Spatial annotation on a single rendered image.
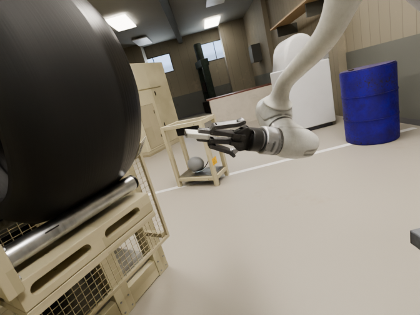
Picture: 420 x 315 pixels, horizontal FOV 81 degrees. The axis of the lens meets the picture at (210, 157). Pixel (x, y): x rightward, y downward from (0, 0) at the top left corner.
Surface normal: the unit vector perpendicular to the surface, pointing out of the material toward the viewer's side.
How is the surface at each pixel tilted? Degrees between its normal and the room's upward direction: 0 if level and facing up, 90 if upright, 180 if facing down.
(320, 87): 90
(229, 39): 90
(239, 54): 90
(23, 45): 77
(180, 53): 90
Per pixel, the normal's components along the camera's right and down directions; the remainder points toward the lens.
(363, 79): -0.59, 0.36
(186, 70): 0.04, 0.26
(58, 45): 0.79, -0.26
